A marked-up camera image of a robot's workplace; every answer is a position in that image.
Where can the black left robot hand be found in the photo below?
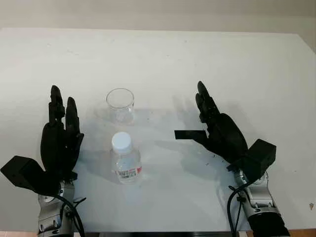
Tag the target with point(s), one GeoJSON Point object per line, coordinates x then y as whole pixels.
{"type": "Point", "coordinates": [53, 145]}

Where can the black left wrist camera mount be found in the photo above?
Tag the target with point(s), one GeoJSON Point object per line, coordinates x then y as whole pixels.
{"type": "Point", "coordinates": [22, 172]}

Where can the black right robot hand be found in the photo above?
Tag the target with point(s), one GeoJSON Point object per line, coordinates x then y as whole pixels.
{"type": "Point", "coordinates": [227, 138]}

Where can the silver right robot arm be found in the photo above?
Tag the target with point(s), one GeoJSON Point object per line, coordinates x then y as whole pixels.
{"type": "Point", "coordinates": [264, 209]}

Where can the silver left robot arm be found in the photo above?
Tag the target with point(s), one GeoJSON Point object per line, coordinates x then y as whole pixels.
{"type": "Point", "coordinates": [49, 217]}

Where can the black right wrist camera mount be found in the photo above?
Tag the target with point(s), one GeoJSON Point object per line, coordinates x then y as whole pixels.
{"type": "Point", "coordinates": [259, 158]}

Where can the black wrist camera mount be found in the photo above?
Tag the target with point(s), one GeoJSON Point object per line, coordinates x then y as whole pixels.
{"type": "Point", "coordinates": [22, 172]}
{"type": "Point", "coordinates": [259, 158]}

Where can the clear plastic water bottle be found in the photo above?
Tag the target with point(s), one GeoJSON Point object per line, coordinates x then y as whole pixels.
{"type": "Point", "coordinates": [125, 163]}

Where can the clear glass cup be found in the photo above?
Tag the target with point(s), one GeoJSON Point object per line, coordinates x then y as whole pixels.
{"type": "Point", "coordinates": [121, 111]}

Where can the black tape strip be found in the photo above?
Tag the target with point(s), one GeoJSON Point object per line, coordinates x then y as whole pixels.
{"type": "Point", "coordinates": [187, 134]}

